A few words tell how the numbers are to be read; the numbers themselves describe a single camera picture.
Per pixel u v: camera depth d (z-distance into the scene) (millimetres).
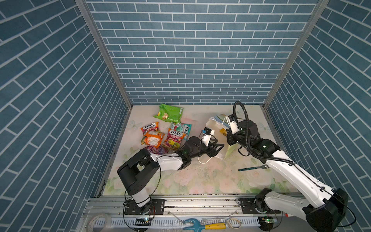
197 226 670
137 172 470
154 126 1044
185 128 1019
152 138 921
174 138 938
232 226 672
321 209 381
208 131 703
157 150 890
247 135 546
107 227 675
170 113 1073
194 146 629
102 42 829
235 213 724
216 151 733
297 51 882
